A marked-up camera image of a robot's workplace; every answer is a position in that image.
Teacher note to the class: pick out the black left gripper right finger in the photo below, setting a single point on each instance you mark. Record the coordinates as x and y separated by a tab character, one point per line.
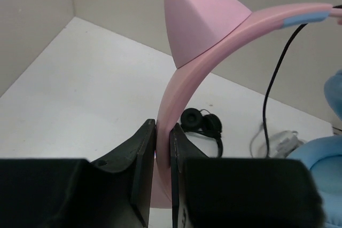
181	149

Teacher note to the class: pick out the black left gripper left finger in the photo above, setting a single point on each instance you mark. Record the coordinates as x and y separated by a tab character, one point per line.
125	180

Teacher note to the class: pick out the pink blue cat-ear headphones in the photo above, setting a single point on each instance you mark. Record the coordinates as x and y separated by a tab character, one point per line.
201	34

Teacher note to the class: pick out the black on-ear headphones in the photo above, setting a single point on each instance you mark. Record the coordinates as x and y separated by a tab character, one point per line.
208	125

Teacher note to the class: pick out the grey white headphones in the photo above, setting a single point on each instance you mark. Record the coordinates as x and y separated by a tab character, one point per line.
281	144

